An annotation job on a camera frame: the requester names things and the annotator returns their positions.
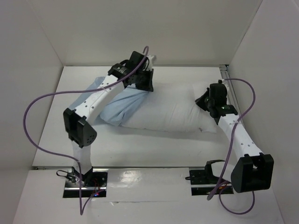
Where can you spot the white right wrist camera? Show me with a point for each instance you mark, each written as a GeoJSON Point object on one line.
{"type": "Point", "coordinates": [223, 81]}

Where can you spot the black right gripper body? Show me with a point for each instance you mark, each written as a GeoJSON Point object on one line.
{"type": "Point", "coordinates": [202, 99]}

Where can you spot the light blue pillowcase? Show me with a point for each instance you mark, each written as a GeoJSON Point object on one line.
{"type": "Point", "coordinates": [123, 106]}

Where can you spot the aluminium rail right side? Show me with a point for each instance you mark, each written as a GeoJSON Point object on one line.
{"type": "Point", "coordinates": [231, 93]}

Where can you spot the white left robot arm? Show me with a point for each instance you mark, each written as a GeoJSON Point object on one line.
{"type": "Point", "coordinates": [78, 122]}

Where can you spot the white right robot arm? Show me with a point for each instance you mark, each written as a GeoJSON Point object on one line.
{"type": "Point", "coordinates": [253, 170]}

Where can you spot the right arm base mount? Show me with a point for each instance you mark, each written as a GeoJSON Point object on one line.
{"type": "Point", "coordinates": [202, 183]}

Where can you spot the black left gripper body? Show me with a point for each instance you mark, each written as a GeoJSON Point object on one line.
{"type": "Point", "coordinates": [141, 80]}

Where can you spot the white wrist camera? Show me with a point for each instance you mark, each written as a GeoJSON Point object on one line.
{"type": "Point", "coordinates": [223, 81]}
{"type": "Point", "coordinates": [150, 62]}

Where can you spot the white pillow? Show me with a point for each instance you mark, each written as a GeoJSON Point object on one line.
{"type": "Point", "coordinates": [171, 107]}

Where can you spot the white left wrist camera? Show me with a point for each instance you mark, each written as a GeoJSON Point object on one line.
{"type": "Point", "coordinates": [150, 62]}

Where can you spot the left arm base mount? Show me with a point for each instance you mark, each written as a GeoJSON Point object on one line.
{"type": "Point", "coordinates": [96, 187]}

